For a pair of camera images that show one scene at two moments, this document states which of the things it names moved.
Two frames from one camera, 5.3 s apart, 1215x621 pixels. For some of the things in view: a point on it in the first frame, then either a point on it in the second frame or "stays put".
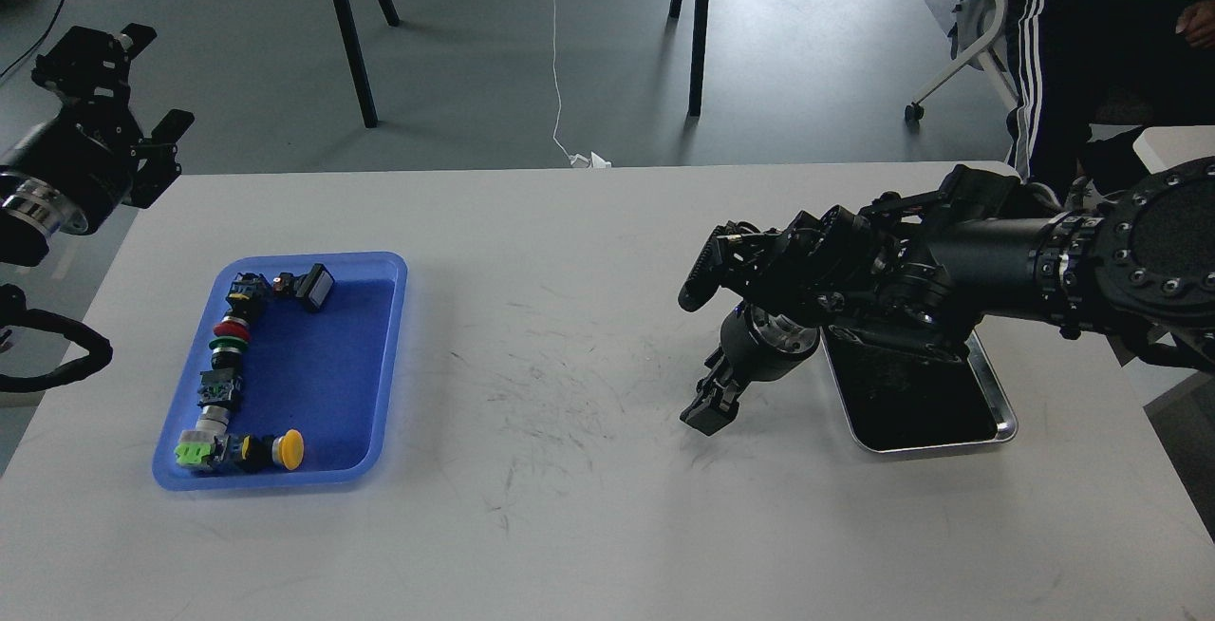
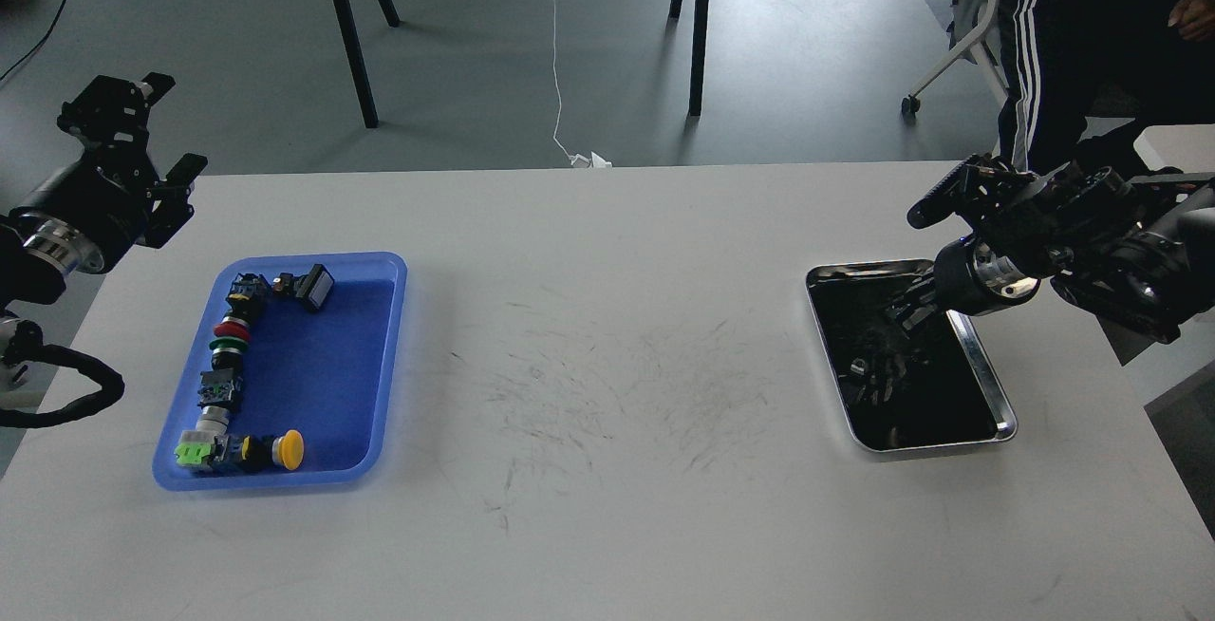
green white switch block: x=208 y=443 stays put
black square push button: x=311 y=287 stays put
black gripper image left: x=85 y=157 -> x=102 y=200
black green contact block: x=218 y=385 stays put
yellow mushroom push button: x=259 y=452 stays put
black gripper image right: x=759 y=344 -> x=971 y=276
